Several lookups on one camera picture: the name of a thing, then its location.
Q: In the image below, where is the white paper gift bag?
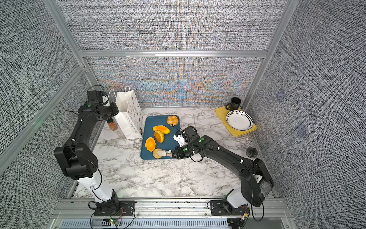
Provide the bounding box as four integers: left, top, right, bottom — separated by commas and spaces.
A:
109, 86, 143, 140

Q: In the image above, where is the small round brown bun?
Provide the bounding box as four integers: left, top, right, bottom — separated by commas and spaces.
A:
153, 148, 162, 159

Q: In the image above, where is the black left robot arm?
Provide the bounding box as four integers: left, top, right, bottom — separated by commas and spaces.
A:
54, 90, 119, 205

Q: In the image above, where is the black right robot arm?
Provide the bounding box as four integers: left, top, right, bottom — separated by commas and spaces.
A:
172, 126, 274, 207

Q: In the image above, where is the knotted braided bread roll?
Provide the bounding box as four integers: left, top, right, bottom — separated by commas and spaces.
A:
167, 115, 179, 126

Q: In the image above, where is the spice jar with black lid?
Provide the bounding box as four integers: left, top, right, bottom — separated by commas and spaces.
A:
107, 118, 118, 131

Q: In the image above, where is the teal rectangular tray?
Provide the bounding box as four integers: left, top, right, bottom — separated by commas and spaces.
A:
141, 115, 180, 160

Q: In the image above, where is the yellow cutting board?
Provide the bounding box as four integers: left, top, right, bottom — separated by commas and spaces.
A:
215, 106, 257, 137

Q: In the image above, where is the white bowl with patterned rim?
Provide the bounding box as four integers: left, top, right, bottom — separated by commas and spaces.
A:
226, 110, 254, 131

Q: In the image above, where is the black mug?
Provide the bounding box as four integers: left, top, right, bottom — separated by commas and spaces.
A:
225, 97, 242, 111

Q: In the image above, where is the clear jar with black lid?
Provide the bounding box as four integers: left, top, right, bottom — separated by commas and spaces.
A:
246, 148, 258, 158

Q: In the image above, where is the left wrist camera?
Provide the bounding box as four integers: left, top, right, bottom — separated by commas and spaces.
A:
87, 90, 104, 105

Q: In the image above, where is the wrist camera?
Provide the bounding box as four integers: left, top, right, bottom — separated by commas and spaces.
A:
87, 90, 104, 105
173, 132, 187, 147

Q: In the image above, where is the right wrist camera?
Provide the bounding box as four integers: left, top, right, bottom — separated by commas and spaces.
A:
173, 132, 187, 147

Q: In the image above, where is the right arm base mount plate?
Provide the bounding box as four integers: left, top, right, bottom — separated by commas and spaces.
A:
207, 200, 250, 219

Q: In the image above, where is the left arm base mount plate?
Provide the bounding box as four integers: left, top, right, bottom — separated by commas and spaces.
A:
94, 201, 136, 217

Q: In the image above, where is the aluminium front rail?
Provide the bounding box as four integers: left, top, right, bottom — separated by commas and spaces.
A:
47, 197, 296, 229

